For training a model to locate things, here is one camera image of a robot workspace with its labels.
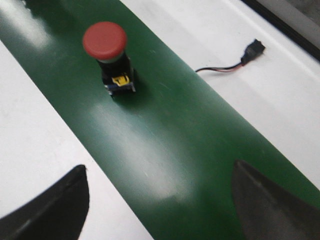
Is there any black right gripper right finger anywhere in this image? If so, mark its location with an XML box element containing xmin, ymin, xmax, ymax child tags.
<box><xmin>231</xmin><ymin>160</ymin><xmax>320</xmax><ymax>240</ymax></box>

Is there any green conveyor belt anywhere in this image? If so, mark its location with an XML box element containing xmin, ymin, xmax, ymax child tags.
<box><xmin>0</xmin><ymin>0</ymin><xmax>320</xmax><ymax>240</ymax></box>

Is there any black red connector cable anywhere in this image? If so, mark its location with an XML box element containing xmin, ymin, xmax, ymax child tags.
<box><xmin>194</xmin><ymin>38</ymin><xmax>266</xmax><ymax>74</ymax></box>

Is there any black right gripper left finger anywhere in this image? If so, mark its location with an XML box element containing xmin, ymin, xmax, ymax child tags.
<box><xmin>0</xmin><ymin>164</ymin><xmax>90</xmax><ymax>240</ymax></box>

